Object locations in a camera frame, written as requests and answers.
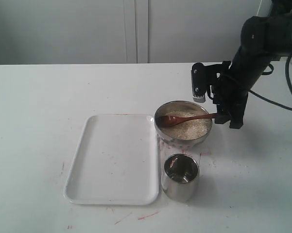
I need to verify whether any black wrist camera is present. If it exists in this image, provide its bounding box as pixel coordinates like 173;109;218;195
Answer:
191;63;222;103

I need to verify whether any brown wooden spoon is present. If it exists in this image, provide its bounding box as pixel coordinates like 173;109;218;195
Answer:
155;113;217;128

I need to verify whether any stainless steel cup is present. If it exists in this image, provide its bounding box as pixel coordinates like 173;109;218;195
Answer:
161;153;200;202

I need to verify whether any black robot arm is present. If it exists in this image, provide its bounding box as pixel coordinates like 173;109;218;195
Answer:
212;0;292;129

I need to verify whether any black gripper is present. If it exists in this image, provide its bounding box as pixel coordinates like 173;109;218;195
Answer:
210;62;248;129

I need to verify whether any steel bowl of rice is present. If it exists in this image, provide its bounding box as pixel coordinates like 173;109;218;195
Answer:
155;100;213;148

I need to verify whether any white rectangular plastic tray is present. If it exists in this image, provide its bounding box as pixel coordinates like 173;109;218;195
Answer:
64;114;159;205

